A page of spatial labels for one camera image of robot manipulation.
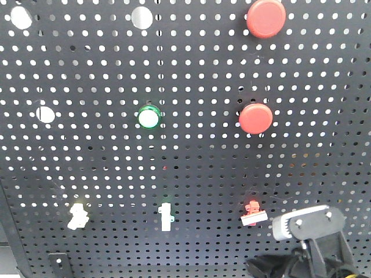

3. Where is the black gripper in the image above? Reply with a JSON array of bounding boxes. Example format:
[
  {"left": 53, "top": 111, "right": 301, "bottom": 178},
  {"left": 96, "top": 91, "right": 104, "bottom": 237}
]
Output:
[{"left": 246, "top": 232, "right": 364, "bottom": 277}]

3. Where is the red white toggle switch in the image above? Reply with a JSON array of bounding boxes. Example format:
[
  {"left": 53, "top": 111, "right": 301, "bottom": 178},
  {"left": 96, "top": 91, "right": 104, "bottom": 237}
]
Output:
[{"left": 241, "top": 200, "right": 268, "bottom": 226}]

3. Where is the yellow white toggle switch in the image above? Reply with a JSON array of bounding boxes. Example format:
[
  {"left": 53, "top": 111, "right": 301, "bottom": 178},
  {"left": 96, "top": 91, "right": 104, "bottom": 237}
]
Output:
[{"left": 67, "top": 203, "right": 89, "bottom": 231}]

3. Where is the lower red push button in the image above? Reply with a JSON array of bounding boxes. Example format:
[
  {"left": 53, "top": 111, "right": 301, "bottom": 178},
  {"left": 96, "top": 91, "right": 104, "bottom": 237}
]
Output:
[{"left": 238, "top": 103, "right": 273, "bottom": 134}]

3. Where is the red push button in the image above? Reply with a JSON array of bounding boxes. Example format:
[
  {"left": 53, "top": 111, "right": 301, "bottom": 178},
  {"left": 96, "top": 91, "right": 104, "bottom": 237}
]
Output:
[
  {"left": 238, "top": 103, "right": 273, "bottom": 134},
  {"left": 246, "top": 0, "right": 286, "bottom": 38}
]

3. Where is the black perforated pegboard panel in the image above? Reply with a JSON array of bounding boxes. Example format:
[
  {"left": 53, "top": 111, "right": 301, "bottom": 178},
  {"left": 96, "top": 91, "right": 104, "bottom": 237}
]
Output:
[{"left": 1, "top": 1, "right": 370, "bottom": 277}]

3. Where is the green illuminated push button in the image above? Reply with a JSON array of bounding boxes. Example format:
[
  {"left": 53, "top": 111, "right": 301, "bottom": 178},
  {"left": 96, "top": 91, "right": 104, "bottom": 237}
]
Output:
[{"left": 137, "top": 104, "right": 161, "bottom": 129}]

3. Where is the upper red push button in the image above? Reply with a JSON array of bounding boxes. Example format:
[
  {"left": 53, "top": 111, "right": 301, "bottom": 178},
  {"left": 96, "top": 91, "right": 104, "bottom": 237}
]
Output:
[{"left": 246, "top": 0, "right": 286, "bottom": 38}]

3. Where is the green white toggle switch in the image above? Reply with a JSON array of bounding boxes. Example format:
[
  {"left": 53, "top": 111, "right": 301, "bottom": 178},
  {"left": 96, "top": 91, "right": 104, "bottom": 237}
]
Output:
[{"left": 158, "top": 203, "right": 174, "bottom": 232}]

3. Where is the left black clamp bracket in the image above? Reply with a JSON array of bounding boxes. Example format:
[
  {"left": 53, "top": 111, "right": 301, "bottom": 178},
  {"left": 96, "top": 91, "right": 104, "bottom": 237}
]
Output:
[{"left": 48, "top": 253, "right": 74, "bottom": 278}]

